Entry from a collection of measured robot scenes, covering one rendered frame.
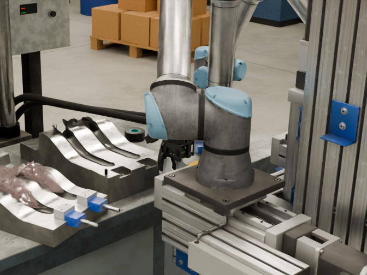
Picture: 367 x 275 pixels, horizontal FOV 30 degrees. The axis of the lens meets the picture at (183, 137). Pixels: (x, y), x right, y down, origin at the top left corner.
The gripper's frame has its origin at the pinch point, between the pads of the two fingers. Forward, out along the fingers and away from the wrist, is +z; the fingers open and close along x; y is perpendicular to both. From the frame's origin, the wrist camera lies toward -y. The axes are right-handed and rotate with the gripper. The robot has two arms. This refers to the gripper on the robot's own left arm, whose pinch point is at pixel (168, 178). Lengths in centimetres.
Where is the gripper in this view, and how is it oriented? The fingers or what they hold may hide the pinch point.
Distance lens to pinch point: 221.8
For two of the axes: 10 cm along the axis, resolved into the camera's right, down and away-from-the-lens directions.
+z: -0.3, 9.4, 3.5
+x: 6.1, -2.6, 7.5
